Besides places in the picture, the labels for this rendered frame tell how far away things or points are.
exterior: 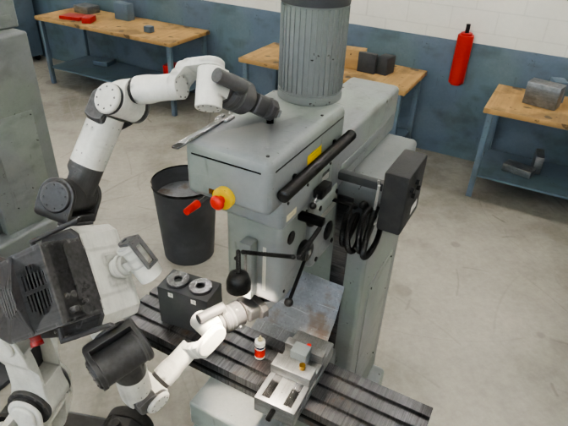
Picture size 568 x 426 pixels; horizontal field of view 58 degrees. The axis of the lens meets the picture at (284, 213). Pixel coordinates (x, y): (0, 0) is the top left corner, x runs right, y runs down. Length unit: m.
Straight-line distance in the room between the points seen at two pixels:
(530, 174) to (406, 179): 3.69
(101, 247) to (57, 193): 0.17
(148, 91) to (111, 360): 0.67
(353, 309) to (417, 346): 1.36
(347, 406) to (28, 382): 1.04
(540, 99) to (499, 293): 1.84
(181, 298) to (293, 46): 1.04
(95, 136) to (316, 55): 0.64
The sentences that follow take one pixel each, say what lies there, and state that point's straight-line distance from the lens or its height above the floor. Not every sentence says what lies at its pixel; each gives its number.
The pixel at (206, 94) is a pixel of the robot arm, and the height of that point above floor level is 2.03.
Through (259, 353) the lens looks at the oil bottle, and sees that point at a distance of 2.00.
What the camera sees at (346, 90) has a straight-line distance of 2.13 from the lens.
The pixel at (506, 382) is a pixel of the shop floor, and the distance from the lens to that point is 3.48.
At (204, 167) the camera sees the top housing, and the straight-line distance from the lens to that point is 1.35.
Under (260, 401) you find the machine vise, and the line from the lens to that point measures 1.84.
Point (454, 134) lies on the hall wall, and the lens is 5.84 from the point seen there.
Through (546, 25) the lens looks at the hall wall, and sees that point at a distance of 5.46.
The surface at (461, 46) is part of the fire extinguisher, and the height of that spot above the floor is 1.19.
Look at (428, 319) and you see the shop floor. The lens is 3.69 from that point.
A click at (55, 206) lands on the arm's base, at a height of 1.75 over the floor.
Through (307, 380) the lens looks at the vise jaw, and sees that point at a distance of 1.84.
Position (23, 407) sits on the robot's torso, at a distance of 1.88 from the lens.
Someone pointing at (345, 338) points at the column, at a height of 0.81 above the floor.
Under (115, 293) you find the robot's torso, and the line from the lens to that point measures 1.41.
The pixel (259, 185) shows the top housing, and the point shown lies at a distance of 1.27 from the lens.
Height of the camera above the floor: 2.45
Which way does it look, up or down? 33 degrees down
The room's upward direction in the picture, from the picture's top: 3 degrees clockwise
